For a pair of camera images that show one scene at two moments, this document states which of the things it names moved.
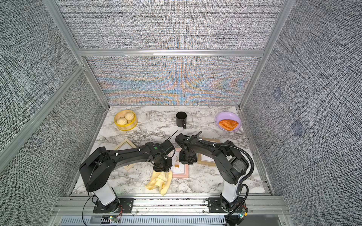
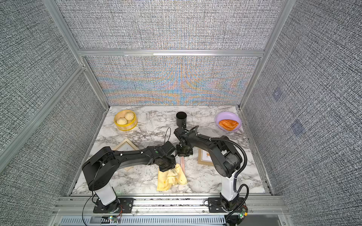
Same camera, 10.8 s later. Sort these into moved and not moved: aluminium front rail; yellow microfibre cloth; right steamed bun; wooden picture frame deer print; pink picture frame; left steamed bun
Moved: yellow microfibre cloth; pink picture frame
Not moved: left steamed bun; aluminium front rail; wooden picture frame deer print; right steamed bun
